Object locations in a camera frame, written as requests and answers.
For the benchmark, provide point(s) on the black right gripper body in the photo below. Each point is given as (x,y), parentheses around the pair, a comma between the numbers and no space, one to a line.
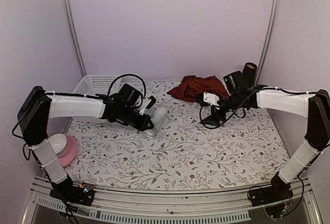
(214,112)

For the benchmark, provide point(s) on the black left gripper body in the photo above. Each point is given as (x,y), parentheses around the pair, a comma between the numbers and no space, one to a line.
(134,122)

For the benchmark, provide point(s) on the blue orange patterned towel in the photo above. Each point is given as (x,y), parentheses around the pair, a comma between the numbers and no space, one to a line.
(158,118)

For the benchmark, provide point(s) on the dark red towel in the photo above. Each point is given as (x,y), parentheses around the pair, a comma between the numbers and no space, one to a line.
(192,85)

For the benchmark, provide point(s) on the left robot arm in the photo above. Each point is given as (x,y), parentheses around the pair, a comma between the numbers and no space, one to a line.
(127,107)

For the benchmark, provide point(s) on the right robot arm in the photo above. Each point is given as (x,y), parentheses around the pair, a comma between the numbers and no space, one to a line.
(244,93)

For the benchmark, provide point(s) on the floral tablecloth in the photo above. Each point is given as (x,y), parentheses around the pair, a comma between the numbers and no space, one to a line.
(184,155)

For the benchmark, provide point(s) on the black cylinder cup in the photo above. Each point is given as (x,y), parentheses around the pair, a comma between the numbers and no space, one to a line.
(249,73)

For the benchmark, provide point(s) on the white plastic basket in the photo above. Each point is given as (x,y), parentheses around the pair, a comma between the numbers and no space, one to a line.
(94,83)

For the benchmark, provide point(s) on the pink plate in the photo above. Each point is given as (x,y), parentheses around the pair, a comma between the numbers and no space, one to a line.
(71,151)

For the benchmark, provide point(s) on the white bowl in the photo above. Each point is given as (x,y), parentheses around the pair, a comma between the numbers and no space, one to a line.
(59,144)

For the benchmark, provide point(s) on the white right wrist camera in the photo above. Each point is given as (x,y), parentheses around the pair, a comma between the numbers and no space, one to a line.
(207,99)

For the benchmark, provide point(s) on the right aluminium frame post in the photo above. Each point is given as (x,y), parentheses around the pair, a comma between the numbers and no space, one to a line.
(267,40)

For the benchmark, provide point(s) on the aluminium frame post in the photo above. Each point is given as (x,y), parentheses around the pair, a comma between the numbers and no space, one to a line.
(74,36)
(267,40)

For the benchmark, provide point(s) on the front aluminium rail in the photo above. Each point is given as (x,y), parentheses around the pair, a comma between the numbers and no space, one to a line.
(115,205)

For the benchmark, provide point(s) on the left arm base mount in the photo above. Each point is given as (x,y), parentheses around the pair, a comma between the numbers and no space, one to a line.
(70,193)

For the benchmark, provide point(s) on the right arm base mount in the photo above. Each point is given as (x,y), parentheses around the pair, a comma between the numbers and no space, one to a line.
(277,191)

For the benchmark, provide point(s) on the left aluminium frame post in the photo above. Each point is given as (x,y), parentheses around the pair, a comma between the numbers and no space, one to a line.
(74,36)

